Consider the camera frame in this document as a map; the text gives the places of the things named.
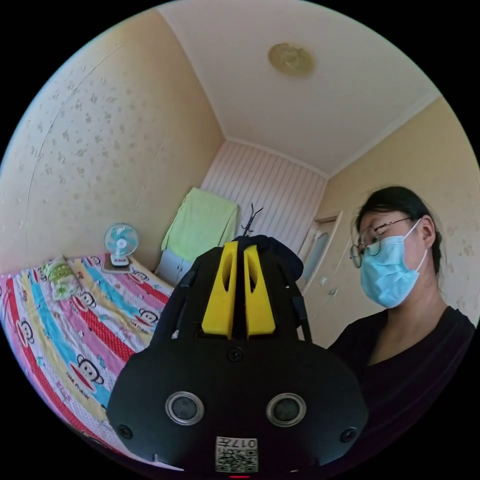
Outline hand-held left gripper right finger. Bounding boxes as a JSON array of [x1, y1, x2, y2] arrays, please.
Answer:
[[243, 247, 277, 341]]

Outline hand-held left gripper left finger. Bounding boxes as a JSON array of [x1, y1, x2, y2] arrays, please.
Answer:
[[201, 241, 239, 340]]

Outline black pants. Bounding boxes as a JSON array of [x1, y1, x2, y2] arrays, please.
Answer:
[[151, 234, 305, 346]]

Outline grey cupboard with green cloth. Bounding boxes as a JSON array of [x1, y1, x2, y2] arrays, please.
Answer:
[[154, 186, 241, 288]]

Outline white door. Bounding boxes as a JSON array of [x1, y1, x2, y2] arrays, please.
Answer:
[[298, 209, 344, 298]]

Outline black coat rack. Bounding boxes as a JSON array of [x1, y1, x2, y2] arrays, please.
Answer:
[[241, 202, 265, 238]]

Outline small blue table fan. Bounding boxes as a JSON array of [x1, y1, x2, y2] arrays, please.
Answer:
[[102, 222, 140, 275]]

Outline person's body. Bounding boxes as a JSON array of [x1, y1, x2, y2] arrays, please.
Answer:
[[327, 185, 480, 472]]

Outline bed with colourful cartoon sheet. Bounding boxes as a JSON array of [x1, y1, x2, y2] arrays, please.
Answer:
[[0, 253, 176, 457]]

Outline green patterned pillow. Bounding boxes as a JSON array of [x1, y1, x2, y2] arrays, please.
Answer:
[[41, 256, 86, 302]]

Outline round ceiling lamp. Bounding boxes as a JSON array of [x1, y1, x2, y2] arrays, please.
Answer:
[[267, 42, 316, 79]]

